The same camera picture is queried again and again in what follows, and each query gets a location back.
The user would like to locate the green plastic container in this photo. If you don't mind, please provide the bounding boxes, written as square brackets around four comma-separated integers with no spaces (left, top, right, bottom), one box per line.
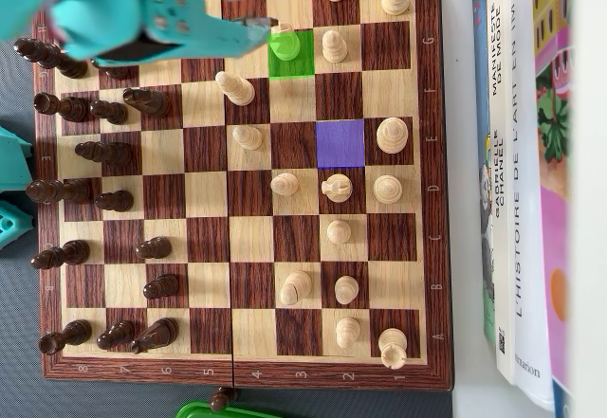
[175,401,274,418]

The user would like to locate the white Gabrielle Chanel book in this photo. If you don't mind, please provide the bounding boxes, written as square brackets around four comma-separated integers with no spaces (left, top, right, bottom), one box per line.
[483,0,518,389]

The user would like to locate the light wooden chess queen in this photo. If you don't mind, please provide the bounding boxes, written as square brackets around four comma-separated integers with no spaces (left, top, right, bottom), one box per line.
[372,173,404,206]

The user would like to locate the blue panda picture book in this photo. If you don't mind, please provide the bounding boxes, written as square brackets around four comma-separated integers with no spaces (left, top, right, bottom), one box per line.
[470,0,499,357]

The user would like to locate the dark wooden chess rook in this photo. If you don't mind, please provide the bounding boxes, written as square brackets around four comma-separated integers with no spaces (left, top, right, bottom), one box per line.
[33,91,91,123]
[38,319,93,356]

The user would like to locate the dark wooden chess queen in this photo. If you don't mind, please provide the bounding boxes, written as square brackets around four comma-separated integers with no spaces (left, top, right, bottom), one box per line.
[25,178,92,206]

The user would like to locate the dark wooden chess king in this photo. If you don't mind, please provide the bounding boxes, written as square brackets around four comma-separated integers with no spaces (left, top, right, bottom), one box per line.
[12,37,89,80]

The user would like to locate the pink colourful illustrated book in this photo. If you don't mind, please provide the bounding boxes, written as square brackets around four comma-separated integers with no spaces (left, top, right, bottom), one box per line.
[530,0,578,418]

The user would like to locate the wooden folding chess board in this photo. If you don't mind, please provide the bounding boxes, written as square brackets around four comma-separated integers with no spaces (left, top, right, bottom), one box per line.
[28,0,455,393]

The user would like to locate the dark wooden chess knight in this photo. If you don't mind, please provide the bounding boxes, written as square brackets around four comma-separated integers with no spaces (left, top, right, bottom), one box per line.
[122,86,171,118]

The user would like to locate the white L'Histoire de l'art book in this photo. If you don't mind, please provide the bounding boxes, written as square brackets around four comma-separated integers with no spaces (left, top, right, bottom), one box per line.
[509,0,556,412]

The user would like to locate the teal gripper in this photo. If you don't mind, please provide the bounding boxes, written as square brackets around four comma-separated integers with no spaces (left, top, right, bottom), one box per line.
[60,0,278,65]

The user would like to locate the light wooden chess knight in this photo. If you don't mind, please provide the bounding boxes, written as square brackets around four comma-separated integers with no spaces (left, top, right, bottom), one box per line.
[321,173,354,203]
[265,22,303,63]

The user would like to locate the dark bishop bottom row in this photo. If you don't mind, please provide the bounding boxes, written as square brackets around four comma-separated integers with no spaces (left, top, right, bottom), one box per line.
[129,317,179,355]

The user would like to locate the light wooden chess king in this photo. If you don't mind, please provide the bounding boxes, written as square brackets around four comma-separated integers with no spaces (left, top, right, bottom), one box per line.
[376,117,410,155]

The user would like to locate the light wooden chess bishop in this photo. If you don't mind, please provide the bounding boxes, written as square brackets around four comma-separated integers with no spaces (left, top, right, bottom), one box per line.
[279,269,313,306]
[214,70,256,107]

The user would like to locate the dark wooden chess pawn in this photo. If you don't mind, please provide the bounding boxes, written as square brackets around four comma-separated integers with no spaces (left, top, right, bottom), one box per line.
[96,319,136,351]
[94,190,135,213]
[92,60,138,82]
[89,99,129,125]
[141,273,180,301]
[135,236,173,261]
[209,387,238,412]

